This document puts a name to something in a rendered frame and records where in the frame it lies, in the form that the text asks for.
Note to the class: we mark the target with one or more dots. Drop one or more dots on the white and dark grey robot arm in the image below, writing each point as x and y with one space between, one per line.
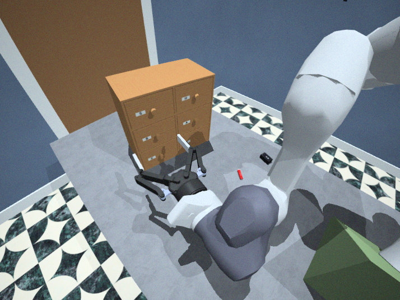
236 232

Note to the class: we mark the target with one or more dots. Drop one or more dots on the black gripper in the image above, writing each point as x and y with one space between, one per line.
176 182

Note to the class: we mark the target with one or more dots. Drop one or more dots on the brown wooden drawer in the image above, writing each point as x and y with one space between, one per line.
155 133
147 109
195 137
193 94
165 151
193 118

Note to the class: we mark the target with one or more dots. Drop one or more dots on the brown wooden chest of drawers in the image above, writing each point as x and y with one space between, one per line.
134 84

